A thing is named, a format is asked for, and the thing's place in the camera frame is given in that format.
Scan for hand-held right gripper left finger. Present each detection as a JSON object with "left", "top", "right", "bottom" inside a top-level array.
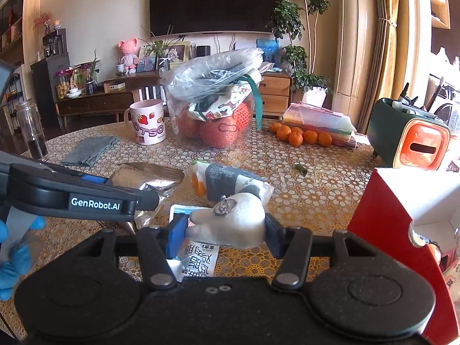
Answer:
[{"left": 77, "top": 215, "right": 189, "bottom": 291}]

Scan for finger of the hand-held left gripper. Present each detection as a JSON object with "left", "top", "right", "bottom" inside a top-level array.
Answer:
[
  {"left": 0, "top": 150, "right": 109, "bottom": 187},
  {"left": 6, "top": 164, "right": 160, "bottom": 223}
]

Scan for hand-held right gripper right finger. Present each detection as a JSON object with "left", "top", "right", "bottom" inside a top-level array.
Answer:
[{"left": 265, "top": 214, "right": 378, "bottom": 292}]

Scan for white blue snack packet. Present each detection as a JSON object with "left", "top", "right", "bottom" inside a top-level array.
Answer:
[{"left": 168, "top": 204, "right": 221, "bottom": 281}]

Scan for white plush toy with keyring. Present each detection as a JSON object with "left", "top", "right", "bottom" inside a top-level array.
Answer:
[{"left": 188, "top": 192, "right": 267, "bottom": 250}]

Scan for brown silver foil pouch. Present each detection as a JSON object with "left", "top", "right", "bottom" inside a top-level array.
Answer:
[{"left": 107, "top": 162, "right": 186, "bottom": 237}]

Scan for white grey snack packet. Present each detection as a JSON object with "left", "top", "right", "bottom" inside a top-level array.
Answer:
[{"left": 190, "top": 159, "right": 275, "bottom": 208}]

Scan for red cardboard box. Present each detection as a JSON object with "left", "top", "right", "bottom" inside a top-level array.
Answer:
[{"left": 347, "top": 167, "right": 460, "bottom": 345}]

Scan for lace-patterned desktop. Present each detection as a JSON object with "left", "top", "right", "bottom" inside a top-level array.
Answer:
[{"left": 0, "top": 117, "right": 387, "bottom": 342}]

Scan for person's left hand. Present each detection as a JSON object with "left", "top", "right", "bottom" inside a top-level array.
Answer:
[{"left": 0, "top": 217, "right": 46, "bottom": 300}]

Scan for grey cloth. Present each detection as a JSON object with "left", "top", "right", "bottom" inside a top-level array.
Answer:
[{"left": 61, "top": 135, "right": 119, "bottom": 168}]

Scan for clear glass bottle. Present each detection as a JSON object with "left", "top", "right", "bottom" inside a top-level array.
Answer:
[{"left": 16, "top": 100, "right": 49, "bottom": 161}]

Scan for pink strawberry mug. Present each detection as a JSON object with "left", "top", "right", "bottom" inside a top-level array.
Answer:
[{"left": 124, "top": 99, "right": 167, "bottom": 146}]

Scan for dark wooden tv console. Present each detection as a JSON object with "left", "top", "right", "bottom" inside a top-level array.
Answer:
[{"left": 55, "top": 75, "right": 169, "bottom": 124}]

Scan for small cardboard box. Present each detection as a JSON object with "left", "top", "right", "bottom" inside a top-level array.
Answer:
[{"left": 103, "top": 80, "right": 127, "bottom": 94}]

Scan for glass jar with yellow contents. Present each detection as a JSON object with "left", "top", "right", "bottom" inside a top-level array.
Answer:
[{"left": 53, "top": 70, "right": 72, "bottom": 101}]

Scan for small potted plant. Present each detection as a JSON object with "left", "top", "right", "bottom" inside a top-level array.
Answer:
[{"left": 70, "top": 49, "right": 102, "bottom": 96}]

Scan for wooden chair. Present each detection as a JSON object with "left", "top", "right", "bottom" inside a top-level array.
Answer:
[{"left": 131, "top": 84, "right": 166, "bottom": 103}]

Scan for dark tall cabinet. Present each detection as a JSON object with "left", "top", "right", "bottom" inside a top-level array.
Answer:
[{"left": 30, "top": 53, "right": 72, "bottom": 129}]

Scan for pile of oranges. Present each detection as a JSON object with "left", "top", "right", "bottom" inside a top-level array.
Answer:
[{"left": 269, "top": 122, "right": 334, "bottom": 148}]

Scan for red netted apple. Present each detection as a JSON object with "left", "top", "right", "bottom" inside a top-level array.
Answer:
[
  {"left": 174, "top": 108, "right": 202, "bottom": 141},
  {"left": 199, "top": 102, "right": 254, "bottom": 150}
]

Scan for pink plush doll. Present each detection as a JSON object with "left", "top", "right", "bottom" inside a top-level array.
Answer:
[{"left": 117, "top": 38, "right": 139, "bottom": 75}]

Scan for stack of colourful plastic folders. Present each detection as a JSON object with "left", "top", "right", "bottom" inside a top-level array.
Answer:
[{"left": 282, "top": 101, "right": 359, "bottom": 150}]

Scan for green ribbon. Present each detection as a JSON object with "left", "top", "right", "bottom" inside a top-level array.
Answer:
[{"left": 240, "top": 74, "right": 264, "bottom": 131}]

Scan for printed fabric pouch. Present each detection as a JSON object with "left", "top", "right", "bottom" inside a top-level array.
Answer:
[{"left": 188, "top": 91, "right": 252, "bottom": 122}]

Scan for grass plant in dark vase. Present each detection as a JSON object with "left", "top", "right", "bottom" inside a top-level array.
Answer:
[{"left": 137, "top": 24, "right": 185, "bottom": 73}]

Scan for black coffee machine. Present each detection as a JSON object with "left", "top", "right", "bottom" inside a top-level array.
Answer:
[{"left": 42, "top": 28, "right": 68, "bottom": 58}]

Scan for light wooden drawer cabinet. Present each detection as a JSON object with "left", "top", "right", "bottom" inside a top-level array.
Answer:
[{"left": 257, "top": 71, "right": 294, "bottom": 118}]

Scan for framed photo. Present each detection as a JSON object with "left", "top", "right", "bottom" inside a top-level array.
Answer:
[{"left": 168, "top": 41, "right": 191, "bottom": 69}]

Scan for clear plastic bag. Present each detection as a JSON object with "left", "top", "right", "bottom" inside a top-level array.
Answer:
[{"left": 159, "top": 47, "right": 265, "bottom": 150}]

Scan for pink flowers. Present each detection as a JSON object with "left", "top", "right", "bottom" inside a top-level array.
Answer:
[{"left": 32, "top": 12, "right": 53, "bottom": 35}]

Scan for green orange desk organiser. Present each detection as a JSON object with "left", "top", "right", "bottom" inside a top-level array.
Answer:
[{"left": 367, "top": 97, "right": 452, "bottom": 171}]

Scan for tall potted green plant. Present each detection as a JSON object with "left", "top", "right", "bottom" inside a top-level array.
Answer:
[{"left": 265, "top": 0, "right": 336, "bottom": 108}]

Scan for blue picture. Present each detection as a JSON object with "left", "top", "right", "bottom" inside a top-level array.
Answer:
[{"left": 256, "top": 38, "right": 279, "bottom": 64}]

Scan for black pens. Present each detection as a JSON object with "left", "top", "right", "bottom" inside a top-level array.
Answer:
[{"left": 396, "top": 82, "right": 420, "bottom": 106}]

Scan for beige standing air conditioner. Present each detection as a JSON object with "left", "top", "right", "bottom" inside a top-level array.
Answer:
[{"left": 332, "top": 0, "right": 378, "bottom": 132}]

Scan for black flat television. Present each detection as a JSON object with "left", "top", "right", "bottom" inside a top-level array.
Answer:
[{"left": 149, "top": 0, "right": 284, "bottom": 37}]

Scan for paint brush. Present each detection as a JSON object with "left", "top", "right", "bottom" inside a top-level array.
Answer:
[{"left": 425, "top": 75, "right": 445, "bottom": 113}]

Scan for white washing machine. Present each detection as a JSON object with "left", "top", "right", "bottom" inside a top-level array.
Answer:
[{"left": 429, "top": 74, "right": 460, "bottom": 127}]

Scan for yellow curtain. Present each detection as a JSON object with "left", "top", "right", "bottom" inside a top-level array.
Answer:
[{"left": 357, "top": 0, "right": 407, "bottom": 134}]

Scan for white wall shelf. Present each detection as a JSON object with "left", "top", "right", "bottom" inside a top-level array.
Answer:
[{"left": 429, "top": 0, "right": 452, "bottom": 30}]

